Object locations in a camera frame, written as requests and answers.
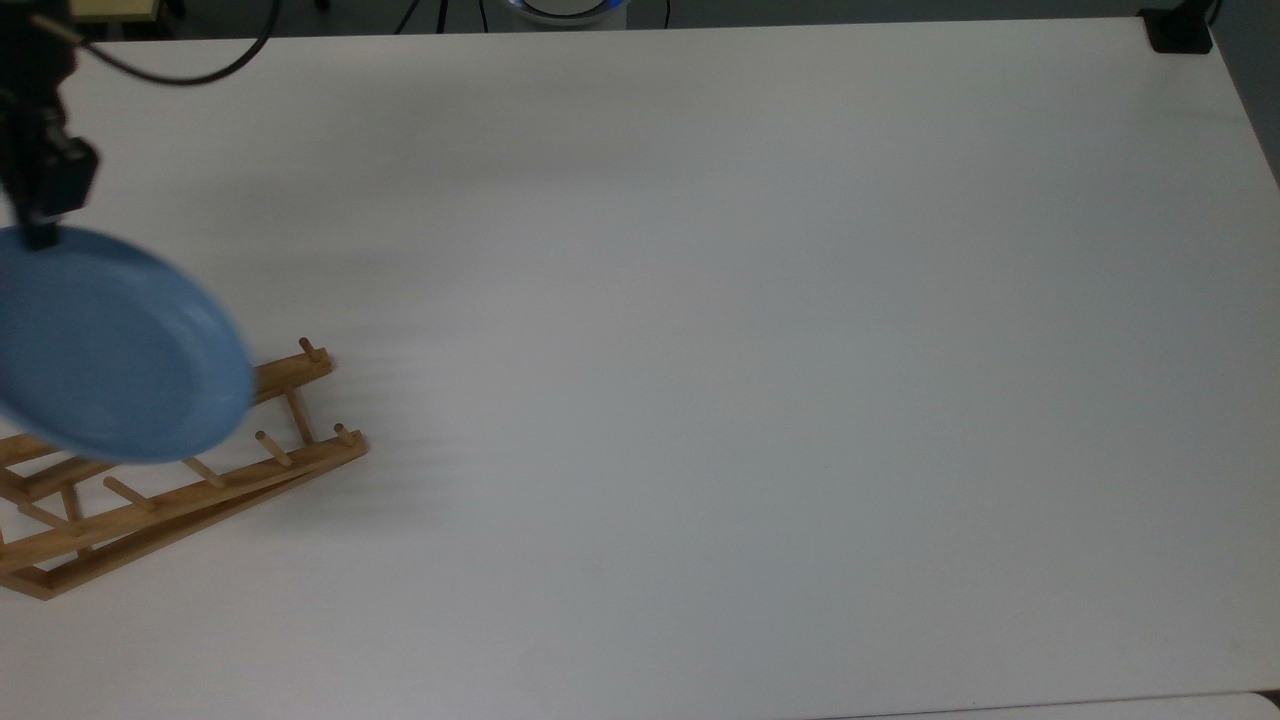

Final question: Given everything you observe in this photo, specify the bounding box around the black Franka gripper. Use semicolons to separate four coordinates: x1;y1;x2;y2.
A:
0;92;100;251

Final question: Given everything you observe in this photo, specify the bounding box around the blue round plate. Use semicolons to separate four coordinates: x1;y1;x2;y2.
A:
0;226;256;464

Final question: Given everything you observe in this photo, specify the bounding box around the wooden peg plate rack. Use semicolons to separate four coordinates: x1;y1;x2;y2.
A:
0;338;369;601

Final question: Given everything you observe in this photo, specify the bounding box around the light wooden desk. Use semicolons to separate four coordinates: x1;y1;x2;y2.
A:
68;0;162;25

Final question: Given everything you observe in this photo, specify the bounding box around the black clamp block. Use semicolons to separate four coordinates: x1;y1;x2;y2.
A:
1139;0;1223;55

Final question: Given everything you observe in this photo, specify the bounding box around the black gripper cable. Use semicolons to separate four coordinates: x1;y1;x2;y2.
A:
30;0;284;88

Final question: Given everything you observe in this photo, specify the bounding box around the white robot base blue ring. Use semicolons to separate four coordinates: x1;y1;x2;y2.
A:
500;0;628;30

